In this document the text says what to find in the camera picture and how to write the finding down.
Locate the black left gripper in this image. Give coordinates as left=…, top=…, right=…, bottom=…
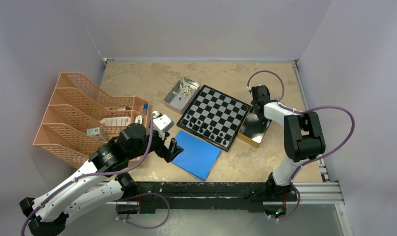
left=127, top=126, right=183, bottom=161

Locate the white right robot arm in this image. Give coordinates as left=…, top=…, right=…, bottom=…
left=248, top=85, right=326, bottom=200

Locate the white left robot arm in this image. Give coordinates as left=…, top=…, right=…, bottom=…
left=19, top=121, right=184, bottom=236

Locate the yellow tin with black pieces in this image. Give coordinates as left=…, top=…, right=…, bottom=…
left=237, top=112, right=271, bottom=148

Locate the pink tin with white pieces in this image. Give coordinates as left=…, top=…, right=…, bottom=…
left=163, top=76, right=201, bottom=114

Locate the white chess pieces pile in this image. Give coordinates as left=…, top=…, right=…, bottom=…
left=172, top=82, right=195, bottom=100

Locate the blue mat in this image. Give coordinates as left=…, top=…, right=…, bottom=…
left=172, top=131, right=221, bottom=180

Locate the black white chessboard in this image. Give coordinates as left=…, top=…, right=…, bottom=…
left=177, top=85, right=251, bottom=152

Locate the peach desk organizer tray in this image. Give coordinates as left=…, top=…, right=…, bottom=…
left=100, top=96, right=150, bottom=131

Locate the peach mesh file rack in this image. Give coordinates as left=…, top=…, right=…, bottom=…
left=33, top=72, right=134, bottom=168

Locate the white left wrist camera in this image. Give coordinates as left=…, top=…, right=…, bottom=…
left=152, top=111, right=174, bottom=132

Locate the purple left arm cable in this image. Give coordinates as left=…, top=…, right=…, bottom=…
left=20, top=114, right=155, bottom=236

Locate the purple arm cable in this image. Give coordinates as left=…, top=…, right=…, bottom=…
left=20, top=114, right=155, bottom=236
left=247, top=70, right=356, bottom=183

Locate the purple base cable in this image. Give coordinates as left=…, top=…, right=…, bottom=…
left=115, top=192, right=172, bottom=229

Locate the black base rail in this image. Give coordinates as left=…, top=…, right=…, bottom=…
left=121, top=181, right=298, bottom=216

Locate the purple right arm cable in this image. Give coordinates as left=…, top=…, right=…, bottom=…
left=247, top=70, right=356, bottom=183

